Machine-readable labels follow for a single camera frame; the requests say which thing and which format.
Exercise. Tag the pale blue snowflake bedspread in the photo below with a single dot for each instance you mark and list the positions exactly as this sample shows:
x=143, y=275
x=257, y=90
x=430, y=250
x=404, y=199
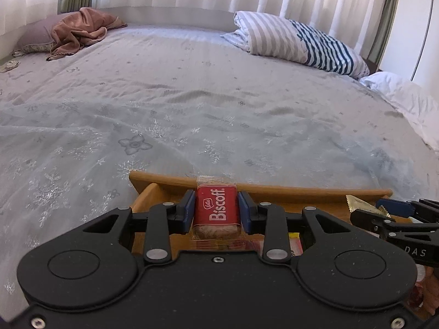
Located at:
x=171, y=92

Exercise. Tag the white pillow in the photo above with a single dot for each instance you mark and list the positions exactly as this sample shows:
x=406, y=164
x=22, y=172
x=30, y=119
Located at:
x=404, y=96

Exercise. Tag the red biscuit packet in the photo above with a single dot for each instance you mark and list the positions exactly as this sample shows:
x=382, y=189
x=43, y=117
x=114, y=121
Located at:
x=216, y=209

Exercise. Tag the wooden tray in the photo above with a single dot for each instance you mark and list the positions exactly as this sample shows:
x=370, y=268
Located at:
x=284, y=195

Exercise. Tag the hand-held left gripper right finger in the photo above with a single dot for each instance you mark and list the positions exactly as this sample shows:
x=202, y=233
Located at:
x=245, y=212

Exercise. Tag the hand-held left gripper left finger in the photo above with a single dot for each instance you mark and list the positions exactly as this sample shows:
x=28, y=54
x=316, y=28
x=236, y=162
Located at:
x=188, y=212

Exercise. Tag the large red nut packet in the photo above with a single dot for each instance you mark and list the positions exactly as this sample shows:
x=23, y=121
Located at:
x=223, y=245

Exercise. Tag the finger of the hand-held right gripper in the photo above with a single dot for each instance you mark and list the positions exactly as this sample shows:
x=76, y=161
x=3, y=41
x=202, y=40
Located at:
x=394, y=207
x=367, y=217

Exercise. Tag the person's right hand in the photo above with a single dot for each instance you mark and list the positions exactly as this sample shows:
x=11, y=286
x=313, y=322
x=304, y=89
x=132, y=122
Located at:
x=430, y=281

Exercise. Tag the blue striped pillow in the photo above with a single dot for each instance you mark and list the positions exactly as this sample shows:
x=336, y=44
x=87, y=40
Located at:
x=274, y=34

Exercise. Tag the yellow snack packet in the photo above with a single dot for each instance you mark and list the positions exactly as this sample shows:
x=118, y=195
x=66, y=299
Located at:
x=293, y=236

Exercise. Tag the mauve pillow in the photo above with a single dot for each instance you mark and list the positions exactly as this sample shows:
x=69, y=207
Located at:
x=34, y=34

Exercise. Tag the pale gold snack packet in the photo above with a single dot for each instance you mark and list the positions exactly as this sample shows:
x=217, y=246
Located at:
x=360, y=205

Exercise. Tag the pink-brown crumpled cloth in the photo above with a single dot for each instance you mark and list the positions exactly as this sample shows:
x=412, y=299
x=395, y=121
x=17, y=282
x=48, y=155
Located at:
x=79, y=31

